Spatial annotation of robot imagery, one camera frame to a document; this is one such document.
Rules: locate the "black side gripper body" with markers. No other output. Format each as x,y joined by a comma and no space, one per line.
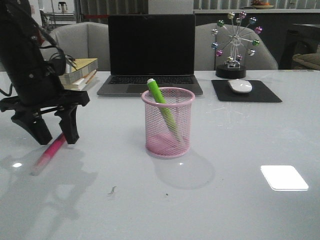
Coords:
65,98

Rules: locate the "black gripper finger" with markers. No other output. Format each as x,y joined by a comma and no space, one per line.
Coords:
34,124
68,122

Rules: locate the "pink highlighter pen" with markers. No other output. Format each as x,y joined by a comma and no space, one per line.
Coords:
47,155

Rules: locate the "green highlighter pen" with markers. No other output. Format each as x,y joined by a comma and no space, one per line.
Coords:
160,100

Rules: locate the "pink mesh pen holder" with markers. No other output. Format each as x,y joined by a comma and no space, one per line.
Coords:
159,141

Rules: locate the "middle cream book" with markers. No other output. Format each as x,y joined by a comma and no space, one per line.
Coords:
80,84

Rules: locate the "top yellow book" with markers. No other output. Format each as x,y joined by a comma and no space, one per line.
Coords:
81,67

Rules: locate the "left grey armchair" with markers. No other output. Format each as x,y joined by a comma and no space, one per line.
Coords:
80,41

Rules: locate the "grey armchair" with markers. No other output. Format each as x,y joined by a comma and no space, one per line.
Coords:
211,50
80,41

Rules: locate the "grey laptop black screen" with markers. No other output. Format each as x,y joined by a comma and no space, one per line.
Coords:
150,46

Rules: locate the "right grey armchair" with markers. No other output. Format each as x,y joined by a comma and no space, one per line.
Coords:
211,50

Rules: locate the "white computer mouse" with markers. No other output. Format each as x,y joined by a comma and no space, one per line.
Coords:
240,86

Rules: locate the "ferris wheel desk ornament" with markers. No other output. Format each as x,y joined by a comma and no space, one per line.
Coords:
232,67

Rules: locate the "black mouse pad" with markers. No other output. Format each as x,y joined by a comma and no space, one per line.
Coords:
260,93

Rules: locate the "fruit bowl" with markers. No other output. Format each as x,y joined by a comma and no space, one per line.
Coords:
261,5

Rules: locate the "beige cushion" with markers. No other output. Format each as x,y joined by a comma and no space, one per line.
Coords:
310,60

